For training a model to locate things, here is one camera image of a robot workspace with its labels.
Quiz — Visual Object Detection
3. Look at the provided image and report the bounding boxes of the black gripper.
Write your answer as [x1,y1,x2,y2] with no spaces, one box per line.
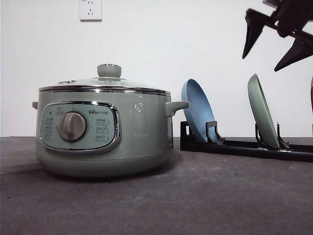
[242,0,313,71]

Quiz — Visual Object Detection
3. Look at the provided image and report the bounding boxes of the green plate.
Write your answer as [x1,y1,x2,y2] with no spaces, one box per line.
[247,74,280,150]

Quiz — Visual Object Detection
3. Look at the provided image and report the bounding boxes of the glass pot lid green knob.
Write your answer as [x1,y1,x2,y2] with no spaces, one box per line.
[39,64,171,94]

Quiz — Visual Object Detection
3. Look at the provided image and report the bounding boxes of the dark red plate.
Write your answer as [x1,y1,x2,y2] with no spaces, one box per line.
[310,74,313,113]

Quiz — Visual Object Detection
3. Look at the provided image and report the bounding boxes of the blue plate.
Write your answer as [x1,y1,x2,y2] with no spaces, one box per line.
[181,78,215,142]

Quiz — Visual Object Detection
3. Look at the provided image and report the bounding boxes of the black plate rack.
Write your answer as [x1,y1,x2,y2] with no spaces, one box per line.
[180,121,313,163]

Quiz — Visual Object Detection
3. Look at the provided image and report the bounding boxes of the green electric steamer pot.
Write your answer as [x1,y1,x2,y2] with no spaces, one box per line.
[32,89,189,178]

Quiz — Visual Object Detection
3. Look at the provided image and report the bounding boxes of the white wall socket left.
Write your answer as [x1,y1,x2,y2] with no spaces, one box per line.
[78,0,102,23]

